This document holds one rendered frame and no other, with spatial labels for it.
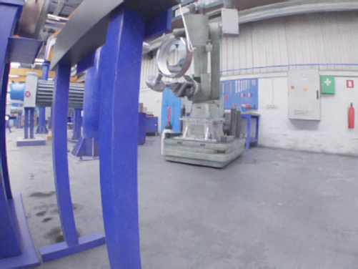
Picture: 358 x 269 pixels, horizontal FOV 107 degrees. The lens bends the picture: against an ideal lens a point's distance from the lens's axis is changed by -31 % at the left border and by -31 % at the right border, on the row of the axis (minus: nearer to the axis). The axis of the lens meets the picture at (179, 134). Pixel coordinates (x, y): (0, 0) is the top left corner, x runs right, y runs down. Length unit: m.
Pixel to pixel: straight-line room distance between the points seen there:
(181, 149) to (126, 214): 2.15
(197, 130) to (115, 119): 2.26
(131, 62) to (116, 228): 0.28
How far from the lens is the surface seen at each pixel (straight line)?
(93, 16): 0.45
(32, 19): 1.03
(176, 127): 6.08
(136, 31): 0.35
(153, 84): 1.73
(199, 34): 2.20
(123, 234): 0.36
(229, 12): 0.86
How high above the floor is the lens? 0.54
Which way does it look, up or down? 3 degrees down
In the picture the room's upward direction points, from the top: 2 degrees clockwise
